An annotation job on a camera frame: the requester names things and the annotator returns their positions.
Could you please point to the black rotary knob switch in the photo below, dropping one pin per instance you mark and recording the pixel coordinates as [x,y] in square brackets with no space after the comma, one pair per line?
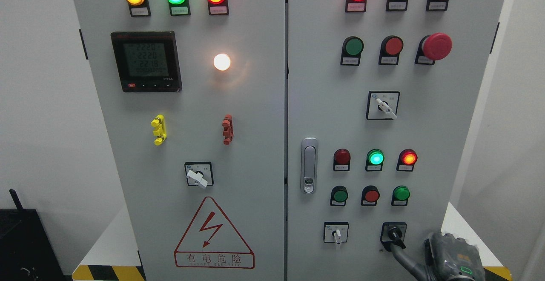
[393,233]

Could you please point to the red test terminal block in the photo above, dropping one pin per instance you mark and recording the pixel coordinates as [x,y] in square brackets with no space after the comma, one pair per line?
[228,131]

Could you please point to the dark red indicator left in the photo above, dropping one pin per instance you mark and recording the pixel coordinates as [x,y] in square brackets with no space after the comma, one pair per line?
[341,160]

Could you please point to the white glowing indicator light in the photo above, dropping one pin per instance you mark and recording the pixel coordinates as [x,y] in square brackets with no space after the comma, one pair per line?
[222,62]

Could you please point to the green push button lower left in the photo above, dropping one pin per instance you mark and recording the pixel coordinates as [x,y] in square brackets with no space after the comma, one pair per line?
[339,196]

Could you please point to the left grey cabinet door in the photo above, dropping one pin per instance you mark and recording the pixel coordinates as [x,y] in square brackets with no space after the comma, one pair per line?
[248,173]

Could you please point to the grey cabinet door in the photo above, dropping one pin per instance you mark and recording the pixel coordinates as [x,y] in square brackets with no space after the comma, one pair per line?
[328,101]
[248,173]

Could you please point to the green lit indicator middle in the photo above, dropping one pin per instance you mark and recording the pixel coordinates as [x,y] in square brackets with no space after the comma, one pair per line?
[374,160]

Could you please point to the yellow test terminal block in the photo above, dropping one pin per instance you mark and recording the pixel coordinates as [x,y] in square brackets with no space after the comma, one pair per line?
[159,131]

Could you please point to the green push button second row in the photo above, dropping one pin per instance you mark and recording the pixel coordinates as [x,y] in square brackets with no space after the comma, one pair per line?
[351,51]

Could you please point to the red push button lower middle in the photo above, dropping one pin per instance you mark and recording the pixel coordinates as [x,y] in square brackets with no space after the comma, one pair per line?
[370,196]

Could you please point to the right grey cabinet door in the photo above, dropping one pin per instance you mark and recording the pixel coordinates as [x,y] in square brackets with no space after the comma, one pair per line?
[328,101]

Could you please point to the red electric hazard warning sticker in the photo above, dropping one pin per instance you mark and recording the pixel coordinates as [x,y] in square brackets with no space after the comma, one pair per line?
[211,241]

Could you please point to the black digital power meter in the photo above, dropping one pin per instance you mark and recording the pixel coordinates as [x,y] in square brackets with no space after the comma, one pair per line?
[147,61]

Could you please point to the red push button second row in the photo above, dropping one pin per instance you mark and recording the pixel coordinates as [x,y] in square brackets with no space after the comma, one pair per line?
[390,50]

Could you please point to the green illuminated button lower right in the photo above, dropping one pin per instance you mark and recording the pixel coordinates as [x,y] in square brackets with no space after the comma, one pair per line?
[400,197]

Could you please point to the red emergency stop mushroom button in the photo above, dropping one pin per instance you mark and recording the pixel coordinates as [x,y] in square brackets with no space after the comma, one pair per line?
[433,47]

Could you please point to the yellow indicator light top left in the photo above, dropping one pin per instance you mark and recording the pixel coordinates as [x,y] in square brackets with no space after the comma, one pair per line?
[139,8]

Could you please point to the white platform with hazard stripes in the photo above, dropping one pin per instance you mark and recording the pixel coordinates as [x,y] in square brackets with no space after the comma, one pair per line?
[114,257]

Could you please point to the black box with antenna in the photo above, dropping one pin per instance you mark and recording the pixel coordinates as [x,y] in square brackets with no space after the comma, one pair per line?
[25,251]

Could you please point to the silver door handle lock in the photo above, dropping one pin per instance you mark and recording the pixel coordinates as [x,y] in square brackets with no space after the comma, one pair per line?
[309,148]

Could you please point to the white selector switch left door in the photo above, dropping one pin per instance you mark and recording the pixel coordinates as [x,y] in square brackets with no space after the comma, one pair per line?
[199,173]

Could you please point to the white selector switch upper right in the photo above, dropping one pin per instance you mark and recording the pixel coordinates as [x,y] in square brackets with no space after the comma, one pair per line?
[382,105]

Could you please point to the white selector switch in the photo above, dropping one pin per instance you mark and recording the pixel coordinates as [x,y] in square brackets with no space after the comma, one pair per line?
[382,105]
[335,233]

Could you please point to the white selector switch bottom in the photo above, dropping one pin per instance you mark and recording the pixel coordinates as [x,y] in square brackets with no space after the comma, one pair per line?
[335,233]

